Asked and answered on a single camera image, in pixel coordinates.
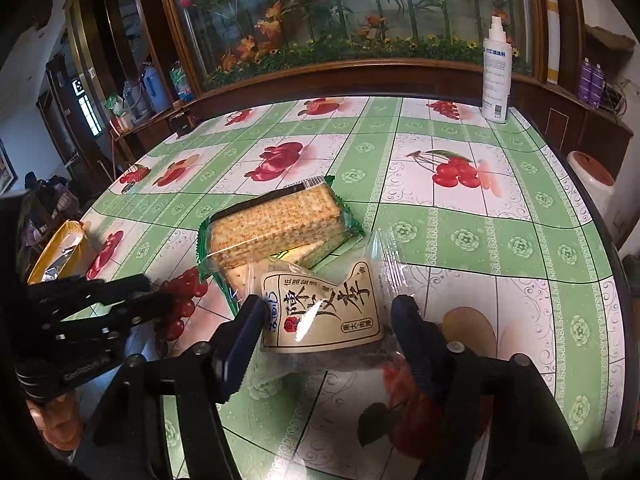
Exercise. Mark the person's left hand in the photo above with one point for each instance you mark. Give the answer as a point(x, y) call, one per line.
point(55, 425)

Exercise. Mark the white tray with yellow tape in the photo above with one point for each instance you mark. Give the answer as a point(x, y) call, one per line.
point(50, 255)

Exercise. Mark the red white box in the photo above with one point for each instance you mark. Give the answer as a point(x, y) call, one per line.
point(121, 122)

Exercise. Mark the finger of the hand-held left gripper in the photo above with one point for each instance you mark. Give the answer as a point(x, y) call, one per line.
point(150, 305)
point(125, 285)

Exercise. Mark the flower mural glass panel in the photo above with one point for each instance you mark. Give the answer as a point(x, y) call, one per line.
point(350, 5)

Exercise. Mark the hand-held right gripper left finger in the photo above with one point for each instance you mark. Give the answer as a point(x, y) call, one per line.
point(245, 345)

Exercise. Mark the blue thermos jug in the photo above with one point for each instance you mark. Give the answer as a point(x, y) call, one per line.
point(156, 90)

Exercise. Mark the white bin red lid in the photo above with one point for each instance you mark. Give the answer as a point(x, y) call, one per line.
point(592, 175)

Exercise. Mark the purple spray can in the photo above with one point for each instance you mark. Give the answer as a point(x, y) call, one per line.
point(585, 82)
point(597, 86)

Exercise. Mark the wooden chair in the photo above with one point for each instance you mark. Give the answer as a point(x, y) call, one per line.
point(55, 205)

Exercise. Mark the wooden wall shelf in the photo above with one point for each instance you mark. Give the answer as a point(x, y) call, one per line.
point(610, 37)

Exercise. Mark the green white packet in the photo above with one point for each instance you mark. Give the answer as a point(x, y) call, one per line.
point(115, 105)

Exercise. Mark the clear cracker pack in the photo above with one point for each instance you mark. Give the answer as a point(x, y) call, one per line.
point(275, 225)

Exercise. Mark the barred window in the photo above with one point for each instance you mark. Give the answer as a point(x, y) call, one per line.
point(89, 110)

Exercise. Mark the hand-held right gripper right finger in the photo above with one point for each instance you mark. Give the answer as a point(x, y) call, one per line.
point(405, 325)

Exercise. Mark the fruit print tablecloth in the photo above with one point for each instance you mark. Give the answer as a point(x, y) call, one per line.
point(450, 210)

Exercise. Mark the small dark wooden box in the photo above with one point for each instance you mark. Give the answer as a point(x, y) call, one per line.
point(182, 122)

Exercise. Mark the beige label plum packet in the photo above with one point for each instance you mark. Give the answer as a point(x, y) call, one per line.
point(320, 315)

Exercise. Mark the framed wall painting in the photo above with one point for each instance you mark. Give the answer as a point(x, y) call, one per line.
point(6, 167)

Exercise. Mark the white spray bottle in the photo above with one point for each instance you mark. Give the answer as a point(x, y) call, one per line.
point(495, 75)

